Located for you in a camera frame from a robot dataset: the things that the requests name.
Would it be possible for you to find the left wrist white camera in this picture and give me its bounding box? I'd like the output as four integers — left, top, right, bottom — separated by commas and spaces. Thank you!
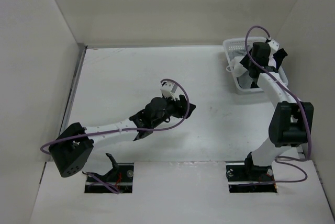
160, 82, 178, 100

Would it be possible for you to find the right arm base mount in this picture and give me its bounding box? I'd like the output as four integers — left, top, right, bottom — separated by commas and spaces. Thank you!
226, 155, 277, 193

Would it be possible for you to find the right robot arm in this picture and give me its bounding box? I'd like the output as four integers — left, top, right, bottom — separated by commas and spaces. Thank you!
242, 42, 314, 180

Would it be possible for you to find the white plastic basket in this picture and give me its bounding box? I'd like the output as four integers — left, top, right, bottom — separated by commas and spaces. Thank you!
222, 36, 289, 95

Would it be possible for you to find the purple cable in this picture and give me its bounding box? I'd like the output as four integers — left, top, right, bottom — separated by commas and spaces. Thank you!
244, 26, 314, 184
39, 79, 189, 195

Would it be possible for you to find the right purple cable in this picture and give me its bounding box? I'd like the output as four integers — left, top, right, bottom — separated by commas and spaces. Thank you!
244, 26, 314, 184

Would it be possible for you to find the wrist white camera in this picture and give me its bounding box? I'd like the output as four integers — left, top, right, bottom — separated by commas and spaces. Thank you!
265, 38, 280, 55
160, 82, 178, 100

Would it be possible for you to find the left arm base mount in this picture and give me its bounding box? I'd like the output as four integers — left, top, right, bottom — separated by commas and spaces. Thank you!
82, 153, 135, 194

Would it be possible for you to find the grey tank top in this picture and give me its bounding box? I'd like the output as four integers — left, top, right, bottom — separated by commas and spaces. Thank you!
231, 49, 253, 89

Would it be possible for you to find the metal table edge rail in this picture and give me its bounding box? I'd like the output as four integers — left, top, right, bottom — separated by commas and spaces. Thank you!
51, 42, 87, 162

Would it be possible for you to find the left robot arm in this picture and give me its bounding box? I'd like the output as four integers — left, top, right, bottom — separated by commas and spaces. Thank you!
48, 95, 196, 178

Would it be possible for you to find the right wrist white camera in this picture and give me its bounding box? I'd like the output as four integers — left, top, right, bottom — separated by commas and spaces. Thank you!
265, 38, 280, 55

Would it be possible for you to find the black tank top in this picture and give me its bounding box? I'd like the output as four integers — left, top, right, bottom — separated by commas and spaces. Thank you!
273, 48, 288, 71

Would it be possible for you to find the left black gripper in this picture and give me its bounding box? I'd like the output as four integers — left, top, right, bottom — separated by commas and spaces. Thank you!
152, 93, 195, 128

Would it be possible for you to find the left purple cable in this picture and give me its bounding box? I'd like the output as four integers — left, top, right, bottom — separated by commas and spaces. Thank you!
39, 79, 189, 195

